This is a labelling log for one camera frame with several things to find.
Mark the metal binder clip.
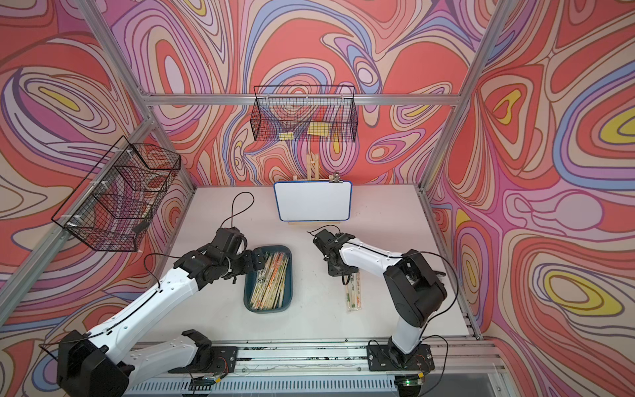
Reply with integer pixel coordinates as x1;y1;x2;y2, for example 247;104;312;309
329;173;342;183

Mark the black wire basket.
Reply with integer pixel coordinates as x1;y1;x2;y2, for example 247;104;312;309
51;137;181;252
250;84;359;142

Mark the black wire basket back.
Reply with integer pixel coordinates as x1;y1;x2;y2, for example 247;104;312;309
250;84;359;142

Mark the green label chopstick pack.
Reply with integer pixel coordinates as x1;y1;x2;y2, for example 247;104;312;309
350;274;356;312

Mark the yellow note large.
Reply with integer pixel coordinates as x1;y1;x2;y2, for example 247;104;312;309
307;122;331;137

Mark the black wire basket left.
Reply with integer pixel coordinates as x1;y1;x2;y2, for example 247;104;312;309
51;137;181;252

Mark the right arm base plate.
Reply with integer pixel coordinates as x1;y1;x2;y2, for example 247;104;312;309
366;342;435;374

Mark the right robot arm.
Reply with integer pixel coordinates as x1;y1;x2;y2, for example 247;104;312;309
309;227;447;360

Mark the panda print chopstick pack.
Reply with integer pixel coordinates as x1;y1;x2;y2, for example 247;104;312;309
343;276;353;312

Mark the wooden easel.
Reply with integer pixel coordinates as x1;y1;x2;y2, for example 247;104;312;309
292;152;322;181

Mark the yellow note small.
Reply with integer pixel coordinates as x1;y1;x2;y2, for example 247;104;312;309
279;132;294;141

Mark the white board blue frame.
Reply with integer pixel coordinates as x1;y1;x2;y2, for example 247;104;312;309
274;181;353;223

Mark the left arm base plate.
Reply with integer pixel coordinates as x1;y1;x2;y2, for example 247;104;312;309
169;346;238;375

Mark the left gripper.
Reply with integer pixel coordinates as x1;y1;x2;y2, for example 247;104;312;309
221;245;268;280

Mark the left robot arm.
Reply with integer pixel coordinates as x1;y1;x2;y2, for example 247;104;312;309
56;227;266;396

